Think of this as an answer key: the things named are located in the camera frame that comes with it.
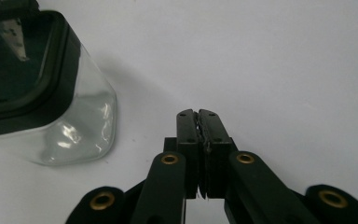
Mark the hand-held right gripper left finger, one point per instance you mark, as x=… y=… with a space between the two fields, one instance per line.
x=186 y=130

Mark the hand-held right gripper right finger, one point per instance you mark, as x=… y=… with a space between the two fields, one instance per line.
x=215 y=133

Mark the clear glass jar black rim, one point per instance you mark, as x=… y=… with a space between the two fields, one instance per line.
x=74 y=124

